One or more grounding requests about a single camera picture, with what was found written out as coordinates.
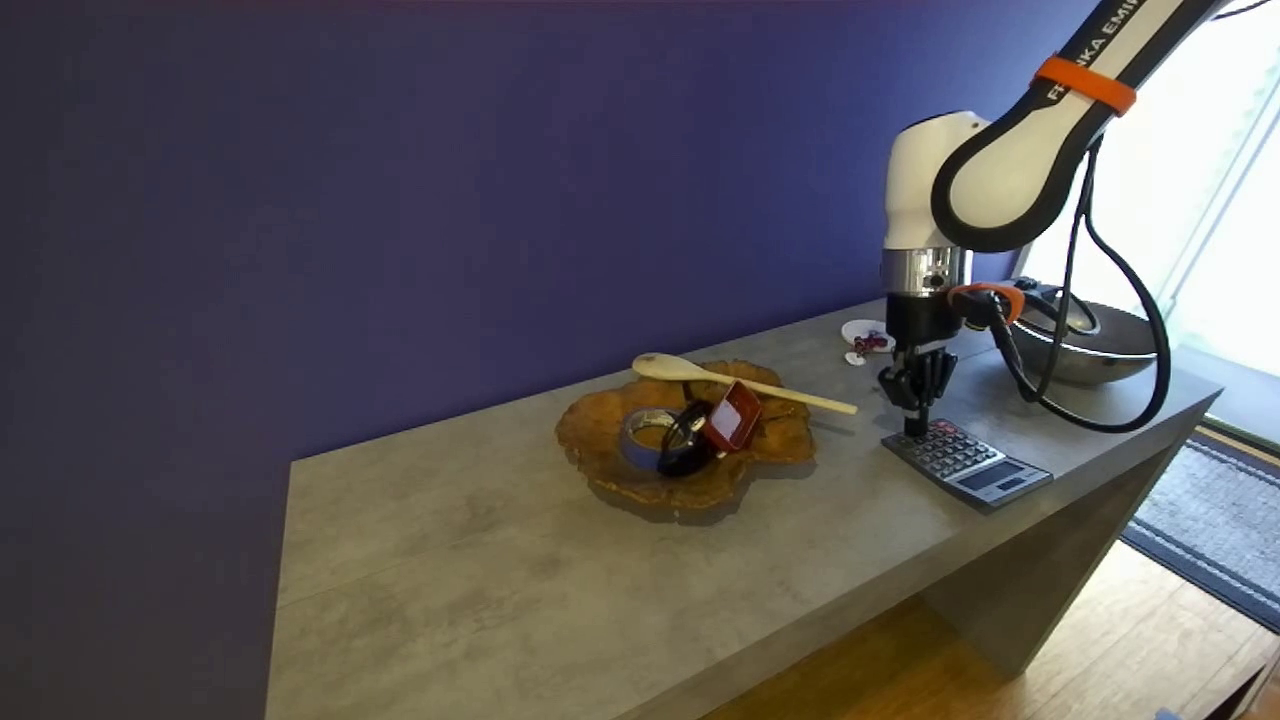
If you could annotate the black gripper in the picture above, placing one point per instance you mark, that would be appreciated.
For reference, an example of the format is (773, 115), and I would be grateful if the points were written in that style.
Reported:
(918, 324)

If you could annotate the silver Casio calculator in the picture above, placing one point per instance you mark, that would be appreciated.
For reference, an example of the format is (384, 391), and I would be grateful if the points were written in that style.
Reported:
(971, 465)

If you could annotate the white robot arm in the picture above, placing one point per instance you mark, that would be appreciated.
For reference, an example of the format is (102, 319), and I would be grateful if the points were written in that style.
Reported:
(988, 184)

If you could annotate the small white plate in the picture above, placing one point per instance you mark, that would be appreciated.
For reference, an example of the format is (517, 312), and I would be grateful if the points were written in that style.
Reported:
(861, 340)

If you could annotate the large metal bowl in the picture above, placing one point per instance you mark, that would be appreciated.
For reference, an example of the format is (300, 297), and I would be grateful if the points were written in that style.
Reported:
(1079, 340)

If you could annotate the red white small box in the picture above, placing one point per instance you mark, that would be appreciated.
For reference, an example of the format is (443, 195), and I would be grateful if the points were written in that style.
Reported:
(732, 419)

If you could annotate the wooden spoon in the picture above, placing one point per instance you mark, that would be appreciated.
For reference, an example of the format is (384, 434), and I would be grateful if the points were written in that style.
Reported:
(683, 369)

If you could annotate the blue mug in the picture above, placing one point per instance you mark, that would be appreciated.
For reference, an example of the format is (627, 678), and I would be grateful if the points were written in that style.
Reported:
(650, 441)

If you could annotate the dark floor mat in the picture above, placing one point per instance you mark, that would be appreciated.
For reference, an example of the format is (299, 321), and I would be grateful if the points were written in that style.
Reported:
(1213, 516)

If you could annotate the brown wooden slab tray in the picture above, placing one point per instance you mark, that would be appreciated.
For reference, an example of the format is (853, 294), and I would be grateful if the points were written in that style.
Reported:
(707, 481)

